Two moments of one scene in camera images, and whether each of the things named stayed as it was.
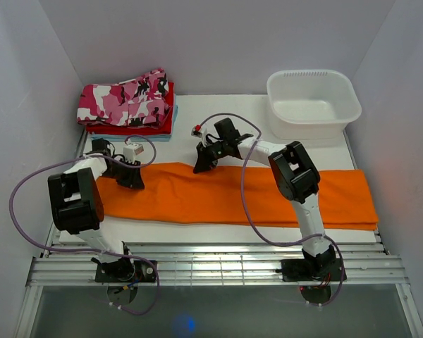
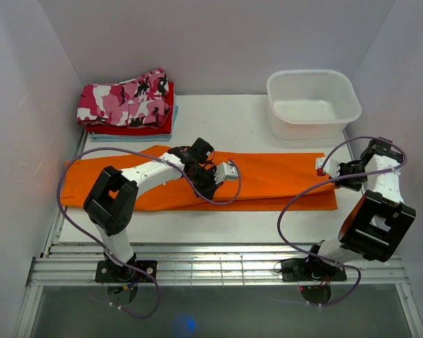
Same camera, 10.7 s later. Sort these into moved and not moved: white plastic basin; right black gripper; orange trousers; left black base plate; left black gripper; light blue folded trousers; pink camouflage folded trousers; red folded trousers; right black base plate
Moved: right black gripper; orange trousers; left black gripper
Not moved: left black base plate; pink camouflage folded trousers; red folded trousers; white plastic basin; right black base plate; light blue folded trousers
